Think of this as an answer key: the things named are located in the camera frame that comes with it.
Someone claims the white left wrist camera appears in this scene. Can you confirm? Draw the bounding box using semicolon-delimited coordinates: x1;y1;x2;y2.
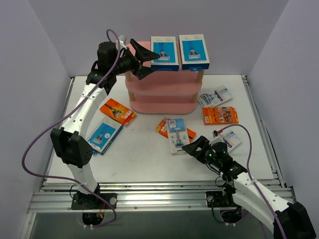
119;35;127;49

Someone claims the orange razor cartridge box right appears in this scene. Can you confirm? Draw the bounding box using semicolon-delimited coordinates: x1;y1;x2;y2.
202;107;239;125

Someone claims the aluminium front rail frame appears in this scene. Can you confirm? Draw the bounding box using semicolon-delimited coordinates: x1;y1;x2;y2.
27;76;299;215

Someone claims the pink three-tier shelf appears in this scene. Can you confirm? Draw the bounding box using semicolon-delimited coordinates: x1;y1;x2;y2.
124;41;210;116

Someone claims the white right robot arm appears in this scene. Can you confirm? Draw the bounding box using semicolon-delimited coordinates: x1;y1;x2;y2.
182;136;317;239

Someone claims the clear blister razor pack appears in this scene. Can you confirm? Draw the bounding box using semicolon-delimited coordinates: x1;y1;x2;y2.
166;118;190;154

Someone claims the white gillette pack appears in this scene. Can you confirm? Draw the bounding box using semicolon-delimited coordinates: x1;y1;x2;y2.
197;85;232;107
220;131;242;152

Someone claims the orange Gillette box centre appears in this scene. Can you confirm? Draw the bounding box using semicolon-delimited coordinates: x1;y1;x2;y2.
156;117;196;142

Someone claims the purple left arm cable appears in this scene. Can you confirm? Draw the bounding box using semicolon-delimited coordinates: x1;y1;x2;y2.
21;29;125;227

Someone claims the white Gillette pack upper right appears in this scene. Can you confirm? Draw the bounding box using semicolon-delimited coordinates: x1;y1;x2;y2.
197;85;232;107

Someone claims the white Gillette pack lower right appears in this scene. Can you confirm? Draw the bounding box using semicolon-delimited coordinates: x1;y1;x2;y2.
220;131;242;152

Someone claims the blue Harry's razor box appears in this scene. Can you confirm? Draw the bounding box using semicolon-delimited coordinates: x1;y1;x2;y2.
179;34;210;72

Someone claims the orange Gillette Fusion box left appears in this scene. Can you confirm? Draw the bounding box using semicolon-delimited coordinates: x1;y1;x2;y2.
100;98;136;126

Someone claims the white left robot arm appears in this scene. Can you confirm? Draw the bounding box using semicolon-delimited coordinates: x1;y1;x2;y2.
50;39;160;209

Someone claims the blue Harry's box front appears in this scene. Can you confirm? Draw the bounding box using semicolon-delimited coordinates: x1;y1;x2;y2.
151;36;179;71

